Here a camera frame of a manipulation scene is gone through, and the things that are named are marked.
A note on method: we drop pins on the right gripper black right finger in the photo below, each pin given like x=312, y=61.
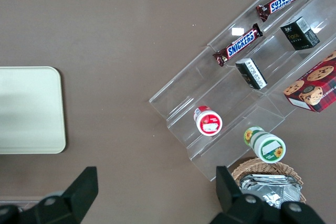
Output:
x=228, y=195

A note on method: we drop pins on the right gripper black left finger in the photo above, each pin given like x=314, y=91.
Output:
x=78, y=195

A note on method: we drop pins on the light tan wicker basket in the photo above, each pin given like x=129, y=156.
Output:
x=262, y=166

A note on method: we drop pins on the cream rectangular serving tray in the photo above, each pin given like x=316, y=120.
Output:
x=29, y=111

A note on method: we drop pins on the aluminium foil container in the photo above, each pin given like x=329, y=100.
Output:
x=270, y=190

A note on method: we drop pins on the green white yoghurt cup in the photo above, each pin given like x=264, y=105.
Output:
x=267, y=148

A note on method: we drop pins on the red white yoghurt cup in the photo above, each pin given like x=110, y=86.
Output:
x=208, y=123

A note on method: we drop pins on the clear acrylic stepped stand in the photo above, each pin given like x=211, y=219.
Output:
x=210, y=95

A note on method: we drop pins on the small black carton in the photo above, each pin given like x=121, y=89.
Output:
x=299, y=35
x=252, y=74

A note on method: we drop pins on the red tartan cookie box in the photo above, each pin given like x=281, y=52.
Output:
x=315, y=87

